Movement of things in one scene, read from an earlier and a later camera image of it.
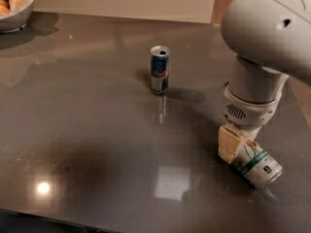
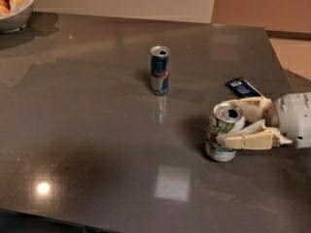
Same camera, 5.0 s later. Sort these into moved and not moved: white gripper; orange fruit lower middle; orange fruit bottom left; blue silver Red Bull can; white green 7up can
Moved: white gripper; white green 7up can
Not moved: blue silver Red Bull can; orange fruit bottom left; orange fruit lower middle
